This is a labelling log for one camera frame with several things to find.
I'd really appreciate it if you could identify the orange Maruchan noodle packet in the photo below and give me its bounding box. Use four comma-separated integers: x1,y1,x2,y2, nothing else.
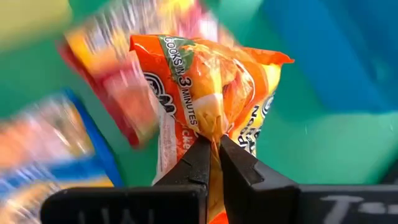
129,34,295,224

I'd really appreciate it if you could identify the blue plastic bin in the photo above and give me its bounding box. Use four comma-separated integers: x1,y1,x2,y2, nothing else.
261,0,398,113

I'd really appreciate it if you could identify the blue Maruchan noodle packet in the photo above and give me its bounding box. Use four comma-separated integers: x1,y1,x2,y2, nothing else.
0,90,125,224

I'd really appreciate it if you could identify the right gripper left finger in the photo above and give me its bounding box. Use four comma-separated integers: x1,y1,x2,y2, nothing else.
40,134,213,224

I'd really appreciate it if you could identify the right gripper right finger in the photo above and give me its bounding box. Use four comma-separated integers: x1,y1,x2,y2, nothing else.
219,134,398,224

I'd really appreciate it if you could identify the red Maruchan noodle packet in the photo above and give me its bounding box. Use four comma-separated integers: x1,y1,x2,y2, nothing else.
57,0,237,149

